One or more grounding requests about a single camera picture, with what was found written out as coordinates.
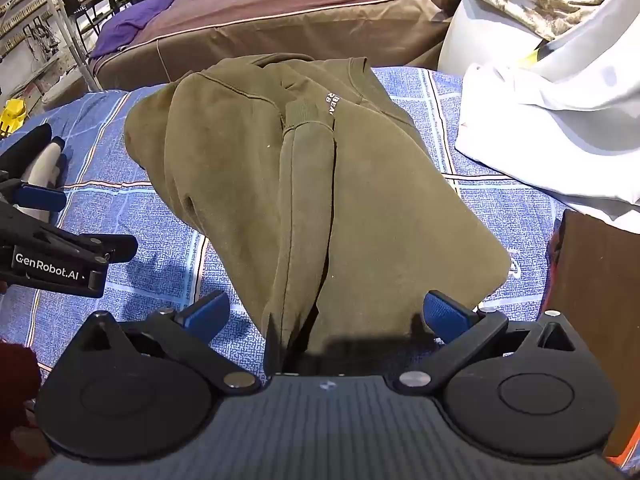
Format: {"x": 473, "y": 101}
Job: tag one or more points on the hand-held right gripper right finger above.
{"x": 447, "y": 317}

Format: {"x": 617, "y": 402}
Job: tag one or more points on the black and white object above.
{"x": 47, "y": 165}

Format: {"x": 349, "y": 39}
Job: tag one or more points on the yellow plastic object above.
{"x": 12, "y": 117}

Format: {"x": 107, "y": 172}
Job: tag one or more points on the blue checkered blanket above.
{"x": 125, "y": 220}

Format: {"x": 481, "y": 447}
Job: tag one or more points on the person's red clothing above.
{"x": 17, "y": 400}

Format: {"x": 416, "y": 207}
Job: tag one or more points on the white cloth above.
{"x": 550, "y": 110}

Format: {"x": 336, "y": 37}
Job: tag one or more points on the yellow and black strip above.
{"x": 537, "y": 55}

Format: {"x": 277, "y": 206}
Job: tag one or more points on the white rounded plastic chair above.
{"x": 475, "y": 35}

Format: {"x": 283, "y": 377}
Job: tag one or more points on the brown wooden board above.
{"x": 600, "y": 310}

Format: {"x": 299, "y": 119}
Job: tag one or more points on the white metal pole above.
{"x": 87, "y": 67}

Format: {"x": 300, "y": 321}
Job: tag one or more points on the olive green sweatshirt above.
{"x": 300, "y": 185}

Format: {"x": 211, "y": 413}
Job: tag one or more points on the brown covered bed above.
{"x": 300, "y": 10}

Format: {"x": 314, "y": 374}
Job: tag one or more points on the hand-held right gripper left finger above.
{"x": 205, "y": 316}

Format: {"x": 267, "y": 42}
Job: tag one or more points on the purple cloth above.
{"x": 135, "y": 25}

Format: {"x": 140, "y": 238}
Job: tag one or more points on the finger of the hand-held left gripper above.
{"x": 40, "y": 199}
{"x": 112, "y": 249}

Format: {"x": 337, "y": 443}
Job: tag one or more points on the wall rack of tools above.
{"x": 25, "y": 25}

